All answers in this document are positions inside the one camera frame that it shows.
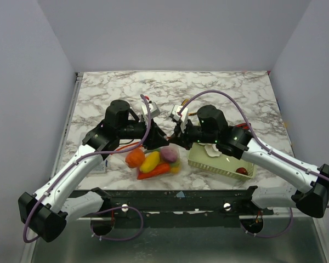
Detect yellow toy mango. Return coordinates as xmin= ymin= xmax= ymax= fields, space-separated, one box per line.
xmin=139 ymin=151 xmax=161 ymax=173

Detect purple toy onion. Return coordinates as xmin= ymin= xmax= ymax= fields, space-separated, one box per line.
xmin=160 ymin=146 xmax=178 ymax=163

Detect white toy garlic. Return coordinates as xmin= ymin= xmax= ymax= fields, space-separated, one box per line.
xmin=204 ymin=144 xmax=222 ymax=158

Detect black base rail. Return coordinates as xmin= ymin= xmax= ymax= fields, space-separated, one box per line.
xmin=68 ymin=187 xmax=275 ymax=228

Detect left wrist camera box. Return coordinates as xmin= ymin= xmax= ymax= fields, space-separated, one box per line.
xmin=141 ymin=101 xmax=160 ymax=121

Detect dark red toy fruit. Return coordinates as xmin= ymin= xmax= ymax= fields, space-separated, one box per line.
xmin=235 ymin=167 xmax=248 ymax=176

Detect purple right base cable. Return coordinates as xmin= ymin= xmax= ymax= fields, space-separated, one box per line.
xmin=240 ymin=207 xmax=294 ymax=238

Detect clear zip bag orange zipper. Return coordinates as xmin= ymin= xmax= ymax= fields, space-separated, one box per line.
xmin=106 ymin=142 xmax=181 ymax=180

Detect yellow toy bell pepper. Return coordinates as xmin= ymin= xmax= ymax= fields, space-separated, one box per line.
xmin=169 ymin=159 xmax=181 ymax=174

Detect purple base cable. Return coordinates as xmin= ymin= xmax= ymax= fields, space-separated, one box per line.
xmin=90 ymin=205 xmax=145 ymax=242
xmin=240 ymin=207 xmax=294 ymax=238

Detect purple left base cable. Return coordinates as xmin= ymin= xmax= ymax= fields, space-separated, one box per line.
xmin=90 ymin=205 xmax=145 ymax=242

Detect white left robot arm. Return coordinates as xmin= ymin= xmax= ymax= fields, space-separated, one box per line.
xmin=18 ymin=96 xmax=168 ymax=243

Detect yellow black needle-nose pliers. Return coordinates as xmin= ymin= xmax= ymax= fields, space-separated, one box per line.
xmin=182 ymin=100 xmax=198 ymax=117

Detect orange toy fruit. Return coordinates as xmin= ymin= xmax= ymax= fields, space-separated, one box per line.
xmin=125 ymin=148 xmax=145 ymax=168

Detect green perforated plastic basket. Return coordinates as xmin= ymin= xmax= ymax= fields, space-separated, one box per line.
xmin=188 ymin=143 xmax=257 ymax=181

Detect orange toy carrot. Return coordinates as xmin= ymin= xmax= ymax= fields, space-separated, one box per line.
xmin=137 ymin=163 xmax=171 ymax=180

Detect red black tool behind basket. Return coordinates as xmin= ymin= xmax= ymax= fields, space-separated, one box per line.
xmin=236 ymin=123 xmax=249 ymax=130

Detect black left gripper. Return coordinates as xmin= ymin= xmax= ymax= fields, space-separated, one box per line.
xmin=118 ymin=115 xmax=170 ymax=150

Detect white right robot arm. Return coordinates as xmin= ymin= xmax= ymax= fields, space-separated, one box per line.
xmin=169 ymin=105 xmax=329 ymax=218

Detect clear plastic box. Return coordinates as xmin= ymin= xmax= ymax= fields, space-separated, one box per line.
xmin=91 ymin=160 xmax=107 ymax=174

